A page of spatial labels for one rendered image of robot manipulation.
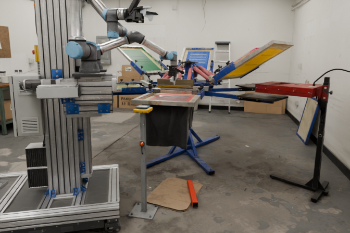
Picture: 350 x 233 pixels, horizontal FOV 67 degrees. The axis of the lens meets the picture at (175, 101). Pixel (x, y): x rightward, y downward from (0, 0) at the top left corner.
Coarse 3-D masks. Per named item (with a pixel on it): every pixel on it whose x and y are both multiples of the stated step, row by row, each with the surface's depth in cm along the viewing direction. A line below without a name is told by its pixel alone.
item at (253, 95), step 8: (216, 96) 345; (224, 96) 336; (232, 96) 329; (240, 96) 302; (248, 96) 299; (256, 96) 300; (264, 96) 301; (272, 96) 301; (280, 96) 302; (288, 96) 303
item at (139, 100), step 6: (162, 90) 314; (168, 90) 312; (174, 90) 311; (180, 90) 310; (186, 90) 311; (144, 96) 269; (198, 96) 268; (132, 102) 244; (138, 102) 242; (144, 102) 241; (150, 102) 240; (156, 102) 239; (162, 102) 238; (168, 102) 236; (174, 102) 235; (180, 102) 234; (186, 102) 233; (192, 102) 232
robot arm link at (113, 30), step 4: (108, 24) 173; (112, 24) 173; (116, 24) 174; (108, 28) 174; (112, 28) 173; (116, 28) 175; (120, 28) 181; (108, 32) 174; (112, 32) 174; (116, 32) 175; (120, 32) 181; (108, 36) 175; (112, 36) 174; (116, 36) 176
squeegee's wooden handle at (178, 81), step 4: (160, 80) 293; (164, 80) 292; (168, 80) 291; (176, 80) 289; (180, 80) 288; (184, 80) 287; (188, 80) 287; (192, 80) 286; (160, 84) 294; (164, 84) 293; (168, 84) 292; (172, 84) 291; (176, 84) 290; (180, 84) 289; (184, 84) 288; (188, 84) 287; (192, 84) 286
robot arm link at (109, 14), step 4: (112, 8) 173; (116, 8) 172; (104, 12) 172; (108, 12) 172; (112, 12) 171; (116, 12) 171; (104, 16) 173; (108, 16) 172; (112, 16) 172; (116, 16) 171; (108, 20) 173; (112, 20) 172; (116, 20) 174
